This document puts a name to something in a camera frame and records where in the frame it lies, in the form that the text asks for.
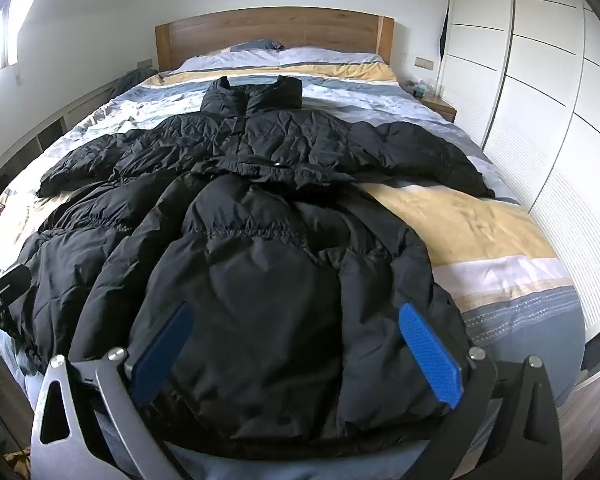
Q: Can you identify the blue-grey pillow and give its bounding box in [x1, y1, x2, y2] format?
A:
[230, 39, 285, 52]

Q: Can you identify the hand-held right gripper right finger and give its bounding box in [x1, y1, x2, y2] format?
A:
[397, 302, 563, 480]

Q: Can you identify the black puffer jacket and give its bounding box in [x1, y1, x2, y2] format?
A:
[10, 76, 496, 448]

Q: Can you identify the wooden headboard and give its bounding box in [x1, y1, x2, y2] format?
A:
[155, 7, 396, 73]

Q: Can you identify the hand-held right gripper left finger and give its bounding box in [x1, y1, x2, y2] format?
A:
[30, 302, 196, 480]

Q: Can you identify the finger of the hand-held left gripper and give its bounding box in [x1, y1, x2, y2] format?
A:
[0, 262, 32, 311]

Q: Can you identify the wooden nightstand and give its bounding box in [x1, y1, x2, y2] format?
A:
[422, 95, 458, 123]

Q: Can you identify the white wardrobe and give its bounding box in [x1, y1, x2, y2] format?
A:
[437, 0, 600, 361]

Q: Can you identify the bed with striped duvet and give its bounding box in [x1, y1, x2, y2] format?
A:
[0, 45, 588, 480]

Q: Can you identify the low white shelf unit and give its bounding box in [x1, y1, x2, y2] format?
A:
[0, 80, 116, 221]

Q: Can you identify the window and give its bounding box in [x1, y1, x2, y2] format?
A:
[0, 0, 46, 91]

